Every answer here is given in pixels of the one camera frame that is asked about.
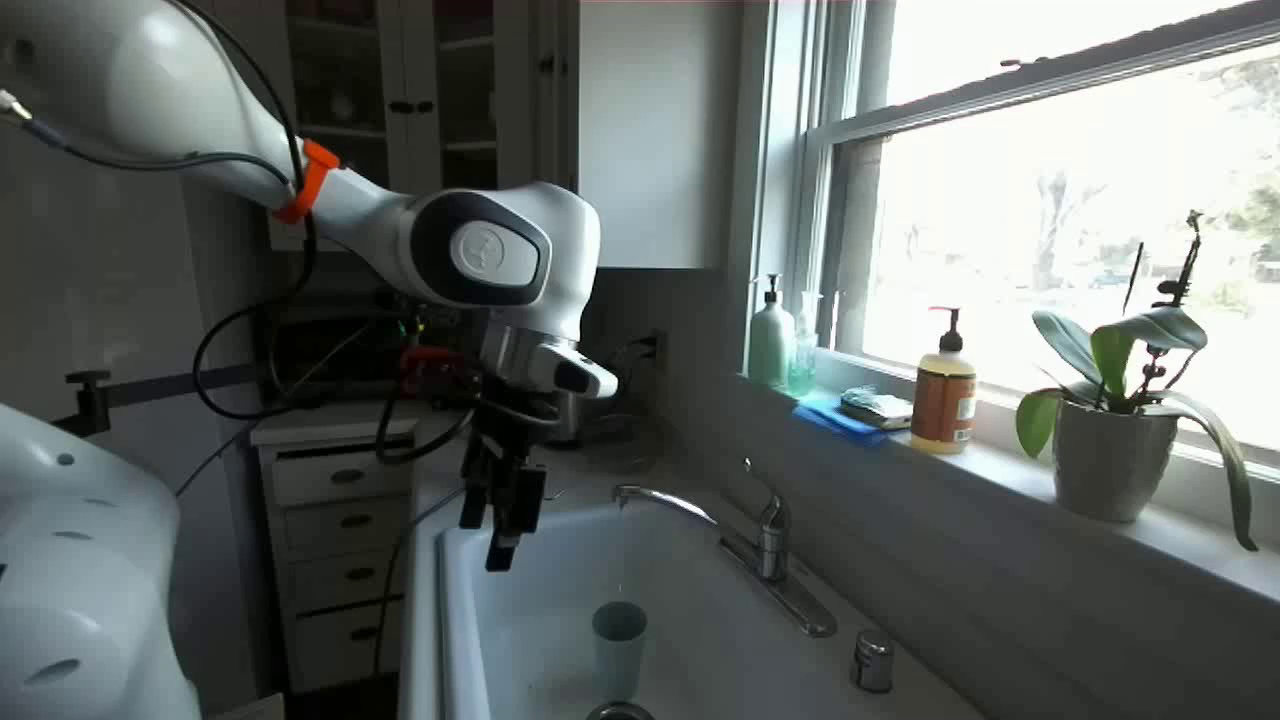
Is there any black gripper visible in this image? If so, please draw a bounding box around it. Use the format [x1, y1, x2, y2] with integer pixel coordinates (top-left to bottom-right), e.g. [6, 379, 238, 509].
[455, 392, 553, 576]

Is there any chrome kitchen faucet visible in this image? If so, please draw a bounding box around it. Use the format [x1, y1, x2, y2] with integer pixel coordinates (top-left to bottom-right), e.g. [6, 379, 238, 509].
[607, 452, 840, 641]

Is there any white ceramic sink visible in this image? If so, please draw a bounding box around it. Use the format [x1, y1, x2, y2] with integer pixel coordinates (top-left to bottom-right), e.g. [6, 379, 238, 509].
[396, 495, 992, 720]

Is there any chrome round sink cap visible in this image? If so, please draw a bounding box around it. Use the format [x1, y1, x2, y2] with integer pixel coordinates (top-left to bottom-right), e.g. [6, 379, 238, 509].
[851, 628, 898, 697]

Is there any white drawer cabinet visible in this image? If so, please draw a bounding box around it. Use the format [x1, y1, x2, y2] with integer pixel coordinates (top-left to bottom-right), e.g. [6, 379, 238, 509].
[250, 404, 464, 697]

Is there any pale green soap bottle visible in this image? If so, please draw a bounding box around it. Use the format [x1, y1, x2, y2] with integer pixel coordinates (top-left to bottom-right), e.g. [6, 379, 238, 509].
[742, 271, 798, 392]

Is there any blue sponge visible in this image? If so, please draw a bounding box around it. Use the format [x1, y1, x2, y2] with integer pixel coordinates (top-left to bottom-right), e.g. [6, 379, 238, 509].
[793, 396, 892, 447]

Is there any black clamp bar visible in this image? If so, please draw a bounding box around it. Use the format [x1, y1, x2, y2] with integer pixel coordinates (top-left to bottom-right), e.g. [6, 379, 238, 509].
[57, 357, 271, 441]

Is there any glass door upper cabinet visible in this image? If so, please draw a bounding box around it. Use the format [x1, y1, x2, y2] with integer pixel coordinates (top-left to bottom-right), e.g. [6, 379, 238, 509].
[196, 0, 582, 204]

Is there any orange soap pump bottle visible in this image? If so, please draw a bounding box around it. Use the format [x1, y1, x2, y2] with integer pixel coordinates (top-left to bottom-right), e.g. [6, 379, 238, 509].
[908, 306, 979, 461]

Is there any white plant pot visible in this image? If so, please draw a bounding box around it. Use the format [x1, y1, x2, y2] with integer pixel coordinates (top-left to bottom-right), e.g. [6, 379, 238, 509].
[1048, 396, 1185, 528]

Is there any green orchid plant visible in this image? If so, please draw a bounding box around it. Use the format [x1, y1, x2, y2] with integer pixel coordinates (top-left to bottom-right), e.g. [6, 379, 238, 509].
[1010, 209, 1259, 556]

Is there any thin black cable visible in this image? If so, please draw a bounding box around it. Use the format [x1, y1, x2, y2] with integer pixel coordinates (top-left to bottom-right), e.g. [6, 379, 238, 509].
[372, 486, 469, 676]

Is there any wall power outlet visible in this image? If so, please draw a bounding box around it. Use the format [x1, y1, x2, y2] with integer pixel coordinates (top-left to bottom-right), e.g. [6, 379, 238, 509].
[624, 328, 669, 373]

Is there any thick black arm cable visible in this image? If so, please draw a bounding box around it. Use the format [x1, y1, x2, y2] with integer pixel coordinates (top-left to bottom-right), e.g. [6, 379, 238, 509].
[172, 0, 405, 430]

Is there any plain white wall cabinet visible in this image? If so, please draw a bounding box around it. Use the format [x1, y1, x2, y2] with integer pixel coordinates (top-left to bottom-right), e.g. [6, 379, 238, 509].
[574, 0, 742, 271]

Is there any white window frame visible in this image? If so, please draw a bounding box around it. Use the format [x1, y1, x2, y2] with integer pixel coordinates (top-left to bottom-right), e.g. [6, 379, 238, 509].
[737, 0, 1280, 465]

